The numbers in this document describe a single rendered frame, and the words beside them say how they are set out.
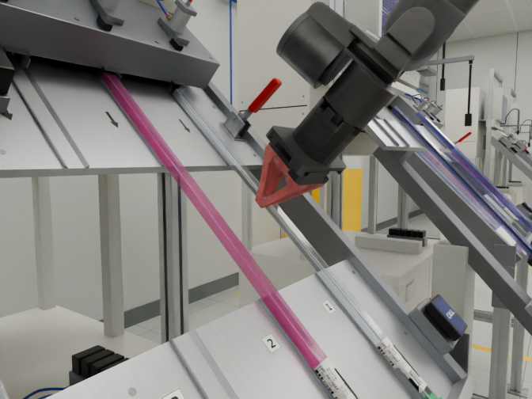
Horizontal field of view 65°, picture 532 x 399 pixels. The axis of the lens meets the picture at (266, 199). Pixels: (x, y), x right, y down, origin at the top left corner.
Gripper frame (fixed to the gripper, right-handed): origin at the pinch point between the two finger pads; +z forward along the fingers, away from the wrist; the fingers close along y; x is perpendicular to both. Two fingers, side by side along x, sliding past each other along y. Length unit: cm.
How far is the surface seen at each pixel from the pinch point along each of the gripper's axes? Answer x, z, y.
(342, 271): 12.3, 0.3, -4.8
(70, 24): -22.5, -4.3, 17.8
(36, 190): -48, 52, -6
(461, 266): 21.4, -2.2, -37.0
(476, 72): -181, -38, -748
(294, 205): 0.6, 1.5, -8.1
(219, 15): -199, 49, -188
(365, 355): 21.2, 0.0, 3.2
